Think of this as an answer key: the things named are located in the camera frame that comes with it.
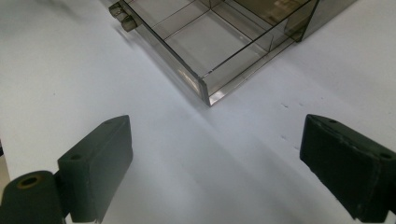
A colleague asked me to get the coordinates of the smoky transparent drawer cabinet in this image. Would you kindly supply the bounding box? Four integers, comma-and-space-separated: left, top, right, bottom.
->
232, 0, 359, 43

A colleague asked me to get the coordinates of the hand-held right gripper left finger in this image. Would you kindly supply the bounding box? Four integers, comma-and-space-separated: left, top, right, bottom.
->
57, 114, 134, 224

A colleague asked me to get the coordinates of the white table cover sheet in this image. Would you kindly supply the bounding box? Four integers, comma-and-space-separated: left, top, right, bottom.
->
0, 0, 396, 224

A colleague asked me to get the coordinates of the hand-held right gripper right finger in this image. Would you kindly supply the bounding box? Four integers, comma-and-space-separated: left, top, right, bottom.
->
299, 113, 396, 224

